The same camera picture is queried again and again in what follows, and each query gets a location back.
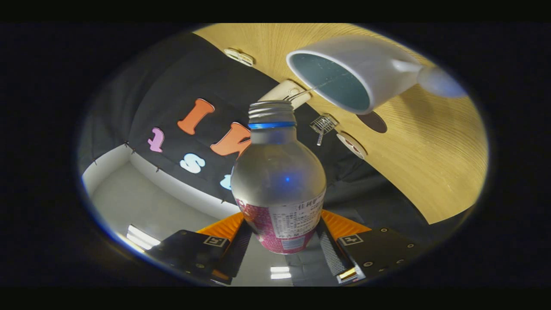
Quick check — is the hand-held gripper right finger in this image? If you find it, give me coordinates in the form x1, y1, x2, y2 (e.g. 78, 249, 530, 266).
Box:
316, 209, 444, 283

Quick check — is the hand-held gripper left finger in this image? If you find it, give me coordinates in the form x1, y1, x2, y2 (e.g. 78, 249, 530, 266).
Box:
149, 211, 253, 285

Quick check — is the silver juice bottle red label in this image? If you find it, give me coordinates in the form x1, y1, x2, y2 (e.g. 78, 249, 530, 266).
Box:
230, 100, 327, 254

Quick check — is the dark round coaster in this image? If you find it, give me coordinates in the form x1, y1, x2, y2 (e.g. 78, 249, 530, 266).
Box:
356, 111, 388, 133

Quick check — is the white cup blue inside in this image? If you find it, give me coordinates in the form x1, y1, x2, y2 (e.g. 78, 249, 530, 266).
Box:
286, 37, 467, 115

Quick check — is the ceiling light panel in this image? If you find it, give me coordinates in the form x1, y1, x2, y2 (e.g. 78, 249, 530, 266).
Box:
126, 225, 161, 250

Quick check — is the white round plate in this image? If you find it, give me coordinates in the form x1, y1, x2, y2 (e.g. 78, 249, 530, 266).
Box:
336, 131, 368, 160

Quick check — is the wooden table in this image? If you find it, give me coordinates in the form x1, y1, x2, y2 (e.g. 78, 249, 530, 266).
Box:
192, 23, 489, 225

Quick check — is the white toaster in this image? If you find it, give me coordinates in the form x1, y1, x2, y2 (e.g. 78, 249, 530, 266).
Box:
258, 79, 312, 110

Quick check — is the black backdrop cloth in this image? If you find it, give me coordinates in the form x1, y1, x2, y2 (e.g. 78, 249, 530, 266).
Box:
77, 32, 470, 287

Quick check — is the white divided snack tray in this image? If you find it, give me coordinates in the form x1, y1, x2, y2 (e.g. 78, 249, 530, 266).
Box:
224, 48, 254, 67

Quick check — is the small wire basket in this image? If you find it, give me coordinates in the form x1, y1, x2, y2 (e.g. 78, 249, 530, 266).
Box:
310, 114, 339, 135

